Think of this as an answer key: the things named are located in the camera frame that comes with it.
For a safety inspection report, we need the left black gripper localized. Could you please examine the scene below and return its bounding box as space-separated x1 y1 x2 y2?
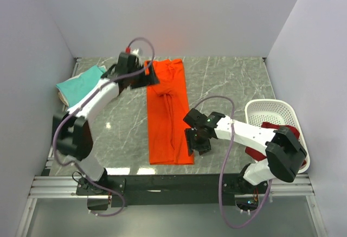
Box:
128 62 160 92

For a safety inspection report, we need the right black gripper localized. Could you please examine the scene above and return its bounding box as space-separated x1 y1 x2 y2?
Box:
184 127 211 156

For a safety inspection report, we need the orange t-shirt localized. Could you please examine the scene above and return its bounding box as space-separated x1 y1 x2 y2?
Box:
146 59 194 165

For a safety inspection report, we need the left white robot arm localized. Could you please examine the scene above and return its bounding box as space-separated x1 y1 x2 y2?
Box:
52 49 159 195

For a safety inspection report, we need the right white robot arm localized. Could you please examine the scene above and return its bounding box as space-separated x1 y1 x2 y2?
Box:
183 108 308 193

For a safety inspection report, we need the folded white t-shirt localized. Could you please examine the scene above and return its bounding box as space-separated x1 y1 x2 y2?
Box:
71 65 106 80

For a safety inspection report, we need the folded teal t-shirt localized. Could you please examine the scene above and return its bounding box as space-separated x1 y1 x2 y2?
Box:
56 78 100 107

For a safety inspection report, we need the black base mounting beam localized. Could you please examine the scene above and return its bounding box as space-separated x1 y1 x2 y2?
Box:
75 174 271 211

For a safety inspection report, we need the white perforated plastic basket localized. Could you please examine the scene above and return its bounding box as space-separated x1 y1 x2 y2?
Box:
245 99 311 174

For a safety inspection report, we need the dark red t-shirt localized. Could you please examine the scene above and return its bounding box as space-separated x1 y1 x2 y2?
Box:
245 122 307 172

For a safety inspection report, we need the folded beige t-shirt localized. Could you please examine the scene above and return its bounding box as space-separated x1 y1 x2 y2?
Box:
57 92 69 107

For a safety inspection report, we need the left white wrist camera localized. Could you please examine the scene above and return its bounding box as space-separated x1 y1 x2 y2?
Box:
125 47 143 59

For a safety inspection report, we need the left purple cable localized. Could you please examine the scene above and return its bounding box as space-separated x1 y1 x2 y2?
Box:
53 37 156 218

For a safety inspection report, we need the aluminium frame rail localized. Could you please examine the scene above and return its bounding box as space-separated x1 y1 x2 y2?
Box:
15 57 81 237

